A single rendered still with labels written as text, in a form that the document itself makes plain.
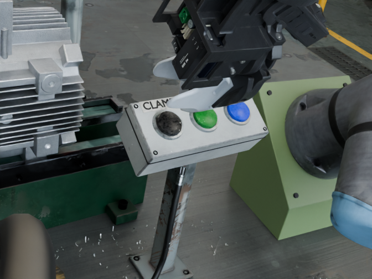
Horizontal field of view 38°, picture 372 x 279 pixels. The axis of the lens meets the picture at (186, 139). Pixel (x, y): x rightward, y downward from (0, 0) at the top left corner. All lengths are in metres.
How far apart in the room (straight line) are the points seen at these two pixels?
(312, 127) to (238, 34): 0.45
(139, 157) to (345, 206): 0.27
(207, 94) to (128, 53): 0.92
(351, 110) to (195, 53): 0.42
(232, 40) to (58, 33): 0.34
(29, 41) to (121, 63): 0.67
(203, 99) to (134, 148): 0.13
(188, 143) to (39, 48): 0.23
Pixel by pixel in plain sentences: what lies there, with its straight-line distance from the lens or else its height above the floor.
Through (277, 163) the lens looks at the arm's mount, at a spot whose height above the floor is 0.92.
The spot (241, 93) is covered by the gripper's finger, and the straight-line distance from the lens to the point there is 0.47.
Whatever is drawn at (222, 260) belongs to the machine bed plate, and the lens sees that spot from 0.83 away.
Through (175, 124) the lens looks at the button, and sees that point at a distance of 0.59.
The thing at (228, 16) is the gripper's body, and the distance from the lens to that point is 0.40.
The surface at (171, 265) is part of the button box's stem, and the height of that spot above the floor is 0.81.
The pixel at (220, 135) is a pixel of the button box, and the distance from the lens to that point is 0.62.
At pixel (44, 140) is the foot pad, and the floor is 0.98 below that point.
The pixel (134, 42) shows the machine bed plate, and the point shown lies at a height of 0.80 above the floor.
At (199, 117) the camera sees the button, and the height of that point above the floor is 1.07.
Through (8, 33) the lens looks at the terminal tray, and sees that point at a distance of 0.67.
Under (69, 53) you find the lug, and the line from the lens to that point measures 0.69.
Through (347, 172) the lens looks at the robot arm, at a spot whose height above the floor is 1.00.
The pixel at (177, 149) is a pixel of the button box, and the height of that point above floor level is 1.05.
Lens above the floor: 1.37
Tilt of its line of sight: 32 degrees down
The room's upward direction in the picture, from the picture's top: 12 degrees clockwise
